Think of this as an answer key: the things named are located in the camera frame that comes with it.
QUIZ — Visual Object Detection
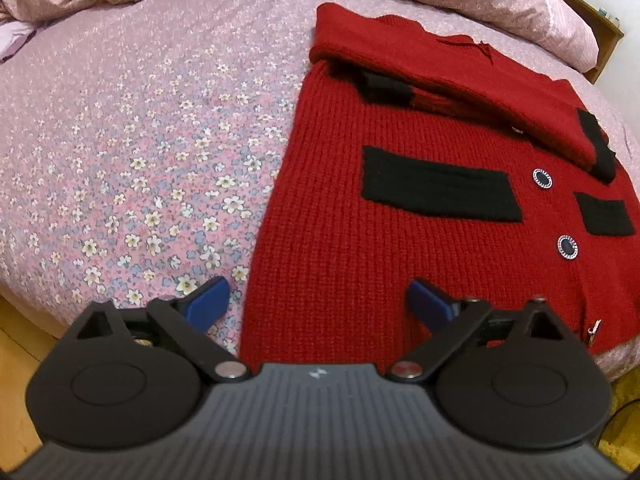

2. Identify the white lilac cloth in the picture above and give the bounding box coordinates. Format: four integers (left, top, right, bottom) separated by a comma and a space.
0, 22, 40, 64

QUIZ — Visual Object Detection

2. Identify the bed with floral sheet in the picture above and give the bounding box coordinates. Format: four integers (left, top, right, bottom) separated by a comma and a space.
0, 0, 640, 386

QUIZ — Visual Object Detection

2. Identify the wooden headboard cabinet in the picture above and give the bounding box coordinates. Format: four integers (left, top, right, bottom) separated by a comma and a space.
530, 0, 626, 86

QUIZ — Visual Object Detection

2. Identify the red knit cardigan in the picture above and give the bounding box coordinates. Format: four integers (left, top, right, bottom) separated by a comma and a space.
239, 2, 640, 376

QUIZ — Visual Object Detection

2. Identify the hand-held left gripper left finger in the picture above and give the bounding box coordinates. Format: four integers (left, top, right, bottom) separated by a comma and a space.
75, 276, 249, 381

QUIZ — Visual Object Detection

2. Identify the yellow fuzzy rug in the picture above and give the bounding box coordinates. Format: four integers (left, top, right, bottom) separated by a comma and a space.
594, 374, 640, 466

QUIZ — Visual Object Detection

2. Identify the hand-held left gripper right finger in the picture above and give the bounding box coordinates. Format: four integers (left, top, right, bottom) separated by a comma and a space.
389, 279, 576, 381

